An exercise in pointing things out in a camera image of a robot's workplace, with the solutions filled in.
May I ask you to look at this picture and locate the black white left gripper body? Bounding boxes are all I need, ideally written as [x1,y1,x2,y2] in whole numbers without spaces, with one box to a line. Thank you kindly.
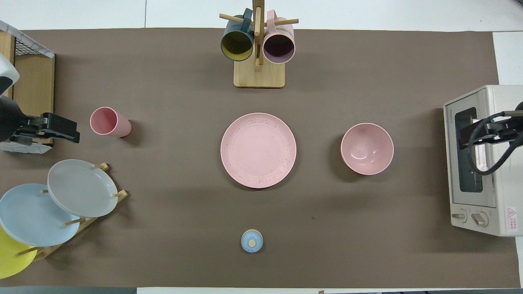
[0,96,44,145]

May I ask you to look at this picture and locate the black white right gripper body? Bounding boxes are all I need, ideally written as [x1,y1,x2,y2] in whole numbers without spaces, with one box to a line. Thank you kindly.
[485,116,523,140]

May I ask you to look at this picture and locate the pink cup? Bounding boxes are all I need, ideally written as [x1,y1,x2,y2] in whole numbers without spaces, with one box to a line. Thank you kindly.
[90,107,132,138]

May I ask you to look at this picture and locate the pink bowl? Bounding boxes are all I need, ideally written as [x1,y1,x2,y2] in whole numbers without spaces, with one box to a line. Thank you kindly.
[340,123,395,176]

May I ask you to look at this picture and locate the wooden shelf with marble side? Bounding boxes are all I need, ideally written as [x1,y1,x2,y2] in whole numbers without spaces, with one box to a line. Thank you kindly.
[0,20,56,154]

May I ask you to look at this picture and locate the grey plate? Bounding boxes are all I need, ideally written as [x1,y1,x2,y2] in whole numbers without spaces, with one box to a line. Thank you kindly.
[47,159,118,218]

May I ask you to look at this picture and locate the beige toaster oven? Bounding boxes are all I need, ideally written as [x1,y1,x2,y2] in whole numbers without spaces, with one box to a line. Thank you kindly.
[443,85,523,237]

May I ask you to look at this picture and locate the light blue plate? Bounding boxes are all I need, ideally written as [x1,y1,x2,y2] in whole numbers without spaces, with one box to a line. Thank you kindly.
[0,183,81,247]

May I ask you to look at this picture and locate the wooden plate rack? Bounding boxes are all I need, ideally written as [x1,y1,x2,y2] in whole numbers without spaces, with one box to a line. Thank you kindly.
[16,163,128,262]

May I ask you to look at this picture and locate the brown table mat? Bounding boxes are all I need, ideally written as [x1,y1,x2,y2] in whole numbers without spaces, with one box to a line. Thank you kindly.
[0,28,521,288]

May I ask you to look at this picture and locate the yellow plate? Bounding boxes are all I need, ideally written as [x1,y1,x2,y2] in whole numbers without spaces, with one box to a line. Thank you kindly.
[0,225,38,280]

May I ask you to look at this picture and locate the dark teal mug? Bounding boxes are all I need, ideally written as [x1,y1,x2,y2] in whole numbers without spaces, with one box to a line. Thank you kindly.
[221,8,255,62]

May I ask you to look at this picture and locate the pink speckled plate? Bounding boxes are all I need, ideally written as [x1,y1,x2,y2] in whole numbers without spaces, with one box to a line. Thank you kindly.
[220,113,297,189]

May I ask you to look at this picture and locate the wooden mug tree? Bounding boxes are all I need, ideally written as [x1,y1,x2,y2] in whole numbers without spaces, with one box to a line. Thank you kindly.
[219,0,299,88]

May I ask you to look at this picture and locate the pink mug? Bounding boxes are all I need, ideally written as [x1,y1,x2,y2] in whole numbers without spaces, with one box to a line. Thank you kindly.
[263,10,296,65]

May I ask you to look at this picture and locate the blue bell with wooden knob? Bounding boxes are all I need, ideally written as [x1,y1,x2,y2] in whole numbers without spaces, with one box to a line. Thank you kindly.
[241,229,264,253]

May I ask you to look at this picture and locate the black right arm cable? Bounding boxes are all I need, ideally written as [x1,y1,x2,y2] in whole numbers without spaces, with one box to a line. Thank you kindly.
[467,110,523,176]

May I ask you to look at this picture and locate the black wire basket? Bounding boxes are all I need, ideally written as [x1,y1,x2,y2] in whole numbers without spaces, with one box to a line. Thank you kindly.
[14,35,54,58]

